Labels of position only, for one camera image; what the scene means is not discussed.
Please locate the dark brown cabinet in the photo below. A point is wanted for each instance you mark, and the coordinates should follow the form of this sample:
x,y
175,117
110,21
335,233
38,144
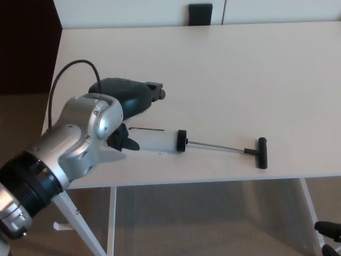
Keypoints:
x,y
26,45

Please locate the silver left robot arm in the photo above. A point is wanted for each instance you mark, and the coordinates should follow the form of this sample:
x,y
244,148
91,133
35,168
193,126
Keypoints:
x,y
80,138

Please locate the white hook peg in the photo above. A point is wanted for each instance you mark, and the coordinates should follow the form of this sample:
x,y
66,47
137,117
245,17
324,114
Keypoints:
x,y
62,226

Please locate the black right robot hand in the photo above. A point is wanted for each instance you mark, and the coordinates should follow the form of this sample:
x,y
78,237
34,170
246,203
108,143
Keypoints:
x,y
331,229

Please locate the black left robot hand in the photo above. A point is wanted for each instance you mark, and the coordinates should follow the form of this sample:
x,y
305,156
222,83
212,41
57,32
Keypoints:
x,y
128,93

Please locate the white metal desk leg frame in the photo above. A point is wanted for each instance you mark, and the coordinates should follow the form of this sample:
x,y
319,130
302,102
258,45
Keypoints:
x,y
80,226
310,202

